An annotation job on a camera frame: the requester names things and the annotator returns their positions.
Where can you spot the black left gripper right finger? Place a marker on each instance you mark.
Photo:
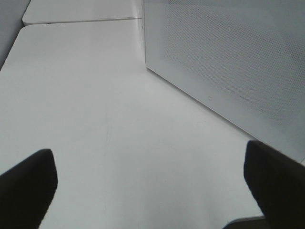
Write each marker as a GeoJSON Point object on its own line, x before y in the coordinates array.
{"type": "Point", "coordinates": [277, 183]}

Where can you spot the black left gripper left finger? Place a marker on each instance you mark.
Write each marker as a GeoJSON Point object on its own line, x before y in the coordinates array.
{"type": "Point", "coordinates": [27, 190]}

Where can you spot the white microwave door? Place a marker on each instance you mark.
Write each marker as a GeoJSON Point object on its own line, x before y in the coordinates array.
{"type": "Point", "coordinates": [244, 59]}

